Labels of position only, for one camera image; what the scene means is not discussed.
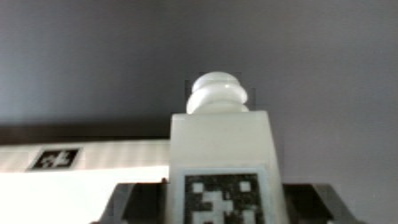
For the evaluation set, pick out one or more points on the white table leg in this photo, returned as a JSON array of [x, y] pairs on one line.
[[224, 181]]

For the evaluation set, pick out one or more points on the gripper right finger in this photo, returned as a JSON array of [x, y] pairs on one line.
[[314, 205]]

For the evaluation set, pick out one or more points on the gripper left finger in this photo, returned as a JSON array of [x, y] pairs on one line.
[[135, 205]]

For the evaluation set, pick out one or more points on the white square tabletop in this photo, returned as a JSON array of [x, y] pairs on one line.
[[58, 177]]

